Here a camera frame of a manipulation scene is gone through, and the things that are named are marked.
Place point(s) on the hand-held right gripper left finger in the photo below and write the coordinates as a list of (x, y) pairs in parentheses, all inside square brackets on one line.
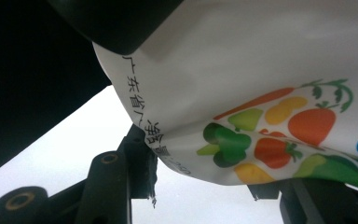
[(112, 183)]

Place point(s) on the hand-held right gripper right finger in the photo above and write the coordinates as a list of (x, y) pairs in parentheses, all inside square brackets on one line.
[(323, 205)]

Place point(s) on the white and blue pouch bag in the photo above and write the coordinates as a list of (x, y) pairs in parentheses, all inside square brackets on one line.
[(230, 62)]

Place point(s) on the white table mat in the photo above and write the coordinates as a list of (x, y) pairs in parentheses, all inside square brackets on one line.
[(74, 140)]

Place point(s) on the black curtain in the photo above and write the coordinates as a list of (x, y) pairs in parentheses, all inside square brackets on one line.
[(21, 77)]

